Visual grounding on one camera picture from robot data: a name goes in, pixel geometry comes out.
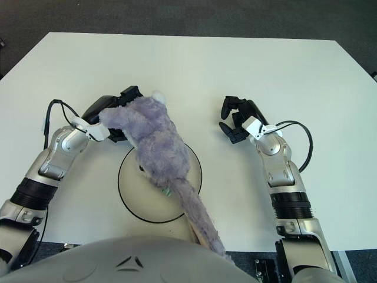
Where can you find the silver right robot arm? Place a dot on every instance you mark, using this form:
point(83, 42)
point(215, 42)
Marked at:
point(288, 177)

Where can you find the purple plush bunny doll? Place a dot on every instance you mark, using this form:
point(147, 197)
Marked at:
point(159, 141)

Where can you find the white plate black rim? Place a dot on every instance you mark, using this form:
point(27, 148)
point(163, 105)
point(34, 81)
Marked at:
point(132, 188)

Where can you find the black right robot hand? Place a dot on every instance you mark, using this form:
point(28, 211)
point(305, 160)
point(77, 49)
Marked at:
point(247, 115)

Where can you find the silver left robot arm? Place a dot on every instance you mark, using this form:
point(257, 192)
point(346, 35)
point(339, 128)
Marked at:
point(53, 165)

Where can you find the grey metal table leg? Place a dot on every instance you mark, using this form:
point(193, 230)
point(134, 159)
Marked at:
point(344, 265)

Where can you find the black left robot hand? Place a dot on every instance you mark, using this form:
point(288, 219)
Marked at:
point(103, 106)

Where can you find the grey robot torso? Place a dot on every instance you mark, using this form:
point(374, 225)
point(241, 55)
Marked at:
point(132, 262)

